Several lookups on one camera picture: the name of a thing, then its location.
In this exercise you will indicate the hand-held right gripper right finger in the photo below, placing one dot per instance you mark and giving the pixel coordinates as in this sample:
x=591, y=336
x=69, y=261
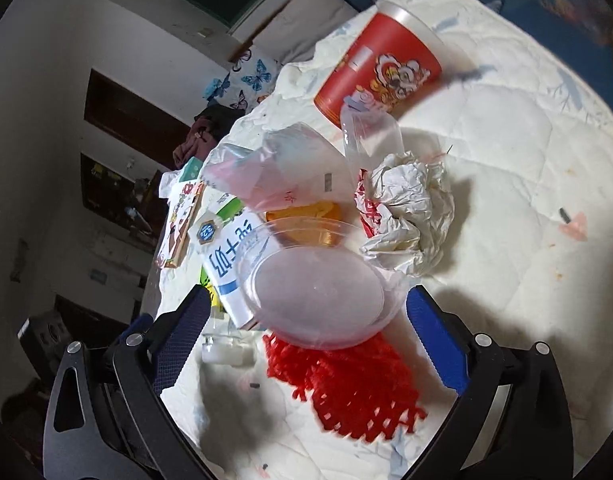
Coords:
x=436, y=340

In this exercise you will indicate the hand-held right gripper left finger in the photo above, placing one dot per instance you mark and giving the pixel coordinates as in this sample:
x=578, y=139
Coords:
x=181, y=330

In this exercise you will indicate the clear plastic bowl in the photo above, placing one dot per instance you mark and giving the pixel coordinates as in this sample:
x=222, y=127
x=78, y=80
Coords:
x=316, y=300

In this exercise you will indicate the orange peel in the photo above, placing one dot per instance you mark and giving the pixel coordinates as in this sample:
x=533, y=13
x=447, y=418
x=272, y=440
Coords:
x=311, y=210

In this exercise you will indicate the white blue milk carton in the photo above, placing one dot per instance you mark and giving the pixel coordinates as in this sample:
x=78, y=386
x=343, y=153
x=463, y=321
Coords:
x=226, y=260

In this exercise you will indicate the printed cardboard packet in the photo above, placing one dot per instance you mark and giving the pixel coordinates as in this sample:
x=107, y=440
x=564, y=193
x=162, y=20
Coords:
x=179, y=230

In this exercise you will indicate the red foam fruit net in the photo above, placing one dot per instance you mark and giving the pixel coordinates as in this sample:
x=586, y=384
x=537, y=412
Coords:
x=346, y=385

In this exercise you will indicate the black speaker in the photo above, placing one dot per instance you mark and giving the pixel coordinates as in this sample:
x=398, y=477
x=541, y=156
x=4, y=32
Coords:
x=44, y=340

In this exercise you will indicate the crumpled white paper wrapper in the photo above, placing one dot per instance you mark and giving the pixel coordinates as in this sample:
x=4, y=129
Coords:
x=411, y=200

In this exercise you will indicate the dark bookshelf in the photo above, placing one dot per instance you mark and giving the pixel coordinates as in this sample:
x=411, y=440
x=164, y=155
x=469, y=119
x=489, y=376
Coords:
x=116, y=195

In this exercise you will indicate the small black piece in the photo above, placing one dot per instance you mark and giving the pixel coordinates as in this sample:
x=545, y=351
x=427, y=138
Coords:
x=564, y=215

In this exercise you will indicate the dark cloth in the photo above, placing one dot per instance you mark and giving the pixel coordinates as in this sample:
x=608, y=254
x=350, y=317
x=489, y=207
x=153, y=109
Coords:
x=206, y=135

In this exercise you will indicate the clear pink plastic bag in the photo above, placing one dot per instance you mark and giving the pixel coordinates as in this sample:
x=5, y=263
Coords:
x=286, y=160

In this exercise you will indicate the clear plastic cup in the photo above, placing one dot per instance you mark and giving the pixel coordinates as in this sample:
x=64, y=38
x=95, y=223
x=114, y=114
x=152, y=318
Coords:
x=371, y=135

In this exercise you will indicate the dark wooden door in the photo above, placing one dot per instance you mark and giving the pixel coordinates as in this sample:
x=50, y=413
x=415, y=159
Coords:
x=131, y=115

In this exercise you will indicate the red printed paper cup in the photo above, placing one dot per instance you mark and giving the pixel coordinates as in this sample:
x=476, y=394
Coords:
x=386, y=50

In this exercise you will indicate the grey pillow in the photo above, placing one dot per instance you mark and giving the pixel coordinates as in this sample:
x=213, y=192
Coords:
x=306, y=20

